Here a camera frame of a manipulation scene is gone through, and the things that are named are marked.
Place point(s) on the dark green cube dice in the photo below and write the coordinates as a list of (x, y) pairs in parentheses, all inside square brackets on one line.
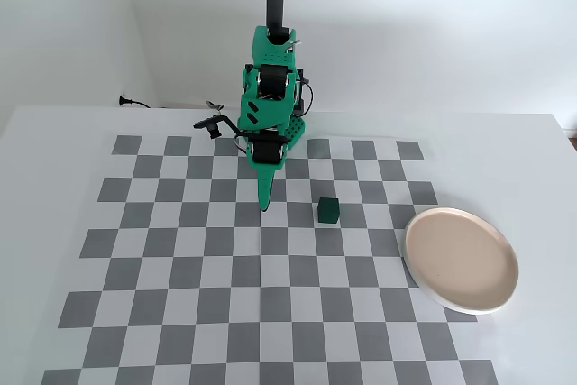
[(328, 211)]

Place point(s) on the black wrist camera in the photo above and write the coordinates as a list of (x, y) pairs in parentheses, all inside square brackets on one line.
[(215, 125)]

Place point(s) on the green pole clamp bracket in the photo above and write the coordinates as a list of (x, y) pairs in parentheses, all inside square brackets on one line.
[(270, 53)]

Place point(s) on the beige round plate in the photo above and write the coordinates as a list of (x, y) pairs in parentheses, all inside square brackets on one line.
[(460, 261)]

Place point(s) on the green gripper black servo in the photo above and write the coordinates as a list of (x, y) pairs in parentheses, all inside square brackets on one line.
[(266, 151)]

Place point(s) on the silver metal clamp lever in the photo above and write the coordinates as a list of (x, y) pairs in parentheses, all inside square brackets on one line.
[(215, 106)]

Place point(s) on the grey white checkerboard mat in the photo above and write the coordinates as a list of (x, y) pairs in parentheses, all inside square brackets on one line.
[(225, 290)]

